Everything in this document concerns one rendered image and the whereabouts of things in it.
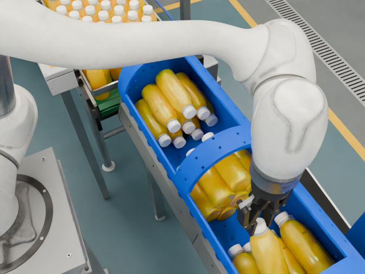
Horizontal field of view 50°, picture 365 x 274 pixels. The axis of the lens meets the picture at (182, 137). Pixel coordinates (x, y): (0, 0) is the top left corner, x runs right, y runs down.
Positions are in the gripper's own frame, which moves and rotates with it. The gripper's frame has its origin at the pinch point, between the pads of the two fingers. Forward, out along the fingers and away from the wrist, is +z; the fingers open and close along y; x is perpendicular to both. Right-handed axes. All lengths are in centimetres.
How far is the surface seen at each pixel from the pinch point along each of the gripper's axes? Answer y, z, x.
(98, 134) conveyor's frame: -14, 87, 108
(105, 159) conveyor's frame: -15, 111, 108
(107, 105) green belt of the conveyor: -11, 34, 78
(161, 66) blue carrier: 7, 11, 64
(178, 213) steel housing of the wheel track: -7.8, 37.4, 25.9
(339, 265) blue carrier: 9.1, 0.6, -16.1
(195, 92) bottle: 12, 11, 49
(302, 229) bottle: 11.9, 10.9, -4.1
